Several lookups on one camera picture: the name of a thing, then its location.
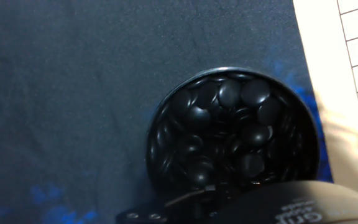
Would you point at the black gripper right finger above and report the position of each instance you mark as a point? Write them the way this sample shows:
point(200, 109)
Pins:
point(257, 183)

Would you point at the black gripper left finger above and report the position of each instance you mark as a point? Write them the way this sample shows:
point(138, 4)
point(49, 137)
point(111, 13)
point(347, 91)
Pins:
point(227, 193)

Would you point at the tan go board sheet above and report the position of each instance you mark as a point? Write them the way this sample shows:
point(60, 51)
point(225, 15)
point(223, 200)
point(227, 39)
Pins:
point(322, 46)

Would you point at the black round stone bowl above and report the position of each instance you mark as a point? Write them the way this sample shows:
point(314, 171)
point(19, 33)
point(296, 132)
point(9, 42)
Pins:
point(197, 140)

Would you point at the blue black printed mat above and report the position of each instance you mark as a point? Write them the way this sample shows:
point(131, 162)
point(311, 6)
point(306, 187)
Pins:
point(57, 93)

